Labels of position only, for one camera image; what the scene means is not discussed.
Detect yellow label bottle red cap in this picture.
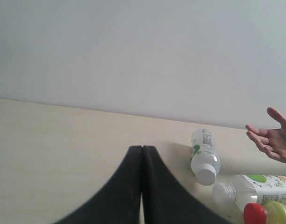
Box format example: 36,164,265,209
243,201,286,224

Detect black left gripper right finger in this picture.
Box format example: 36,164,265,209
142,146,229,224

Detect white cap green label bottle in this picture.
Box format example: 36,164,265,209
190,128,221,186

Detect person's open hand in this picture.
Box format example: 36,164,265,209
245,107,286,163

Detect clear bottle white cartoon label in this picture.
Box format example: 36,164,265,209
212,175,286,211

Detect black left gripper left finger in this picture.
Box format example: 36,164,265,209
57,146,143,224

